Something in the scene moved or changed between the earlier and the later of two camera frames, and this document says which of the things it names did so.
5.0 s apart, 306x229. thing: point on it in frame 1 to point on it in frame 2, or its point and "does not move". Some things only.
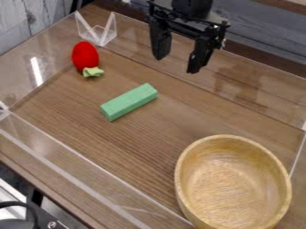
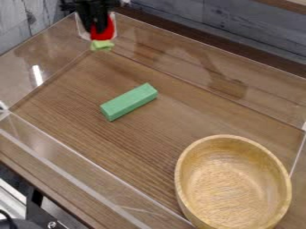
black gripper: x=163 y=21 to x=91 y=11
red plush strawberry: x=85 y=57 to x=102 y=38
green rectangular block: x=130 y=101 does not move
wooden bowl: x=232 y=183 does not move
